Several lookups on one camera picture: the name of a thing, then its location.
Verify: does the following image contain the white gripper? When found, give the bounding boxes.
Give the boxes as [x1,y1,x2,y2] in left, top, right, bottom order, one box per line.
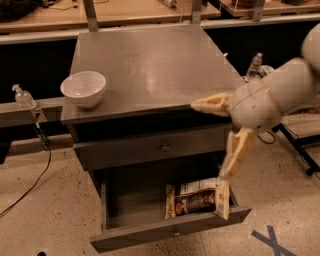
[190,79,282,180]

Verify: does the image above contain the brown chip bag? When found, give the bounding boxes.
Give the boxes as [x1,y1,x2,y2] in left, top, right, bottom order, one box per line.
[165,178,230,220]

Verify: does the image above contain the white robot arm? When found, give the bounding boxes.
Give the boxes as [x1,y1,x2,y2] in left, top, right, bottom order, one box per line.
[191,24,320,180]

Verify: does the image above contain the closed grey top drawer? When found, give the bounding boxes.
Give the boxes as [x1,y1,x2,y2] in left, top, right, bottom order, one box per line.
[74,124,231,171]

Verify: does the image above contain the grey wooden drawer cabinet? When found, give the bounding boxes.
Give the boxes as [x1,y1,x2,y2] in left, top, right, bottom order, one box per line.
[60,24,246,172]

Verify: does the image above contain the open grey middle drawer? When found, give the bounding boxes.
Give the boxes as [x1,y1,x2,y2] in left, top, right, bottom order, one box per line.
[90,153,251,253]

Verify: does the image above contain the clear plastic water bottle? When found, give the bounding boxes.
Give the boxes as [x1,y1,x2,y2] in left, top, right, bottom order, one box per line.
[246,53,262,80]

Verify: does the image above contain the blue tape cross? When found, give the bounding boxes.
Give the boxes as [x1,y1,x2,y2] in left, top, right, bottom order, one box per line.
[251,225,297,256]

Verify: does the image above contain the white ceramic bowl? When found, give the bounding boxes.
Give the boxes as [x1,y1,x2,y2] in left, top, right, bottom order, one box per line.
[60,71,107,108]

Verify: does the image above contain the wooden workbench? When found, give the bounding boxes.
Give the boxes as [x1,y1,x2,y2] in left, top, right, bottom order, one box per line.
[0,0,222,34]

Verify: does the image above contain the clear hand sanitizer pump bottle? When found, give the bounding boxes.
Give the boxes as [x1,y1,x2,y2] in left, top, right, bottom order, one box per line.
[12,84,37,110]

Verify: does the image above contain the black floor cable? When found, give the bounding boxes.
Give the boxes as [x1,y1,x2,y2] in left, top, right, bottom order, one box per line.
[0,123,53,218]

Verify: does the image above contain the grey metal rail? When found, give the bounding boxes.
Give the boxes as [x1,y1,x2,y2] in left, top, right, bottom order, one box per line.
[0,97,64,128]

